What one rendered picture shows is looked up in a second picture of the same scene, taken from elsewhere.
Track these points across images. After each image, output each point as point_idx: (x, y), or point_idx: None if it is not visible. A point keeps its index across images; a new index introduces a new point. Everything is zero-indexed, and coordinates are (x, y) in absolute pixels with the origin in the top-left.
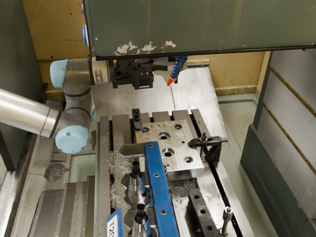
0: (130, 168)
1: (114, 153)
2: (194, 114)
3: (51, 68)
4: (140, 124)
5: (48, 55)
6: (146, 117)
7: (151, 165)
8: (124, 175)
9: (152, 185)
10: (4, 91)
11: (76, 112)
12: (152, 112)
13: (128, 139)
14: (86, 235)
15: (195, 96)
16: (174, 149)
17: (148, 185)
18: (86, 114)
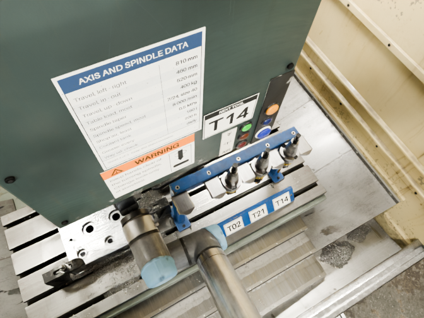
0: (129, 259)
1: (110, 288)
2: (14, 218)
3: (169, 274)
4: (76, 259)
5: None
6: (29, 277)
7: (200, 179)
8: (214, 198)
9: (219, 172)
10: (227, 294)
11: (190, 242)
12: (16, 275)
13: (81, 282)
14: (196, 284)
15: None
16: (110, 210)
17: (217, 177)
18: (185, 236)
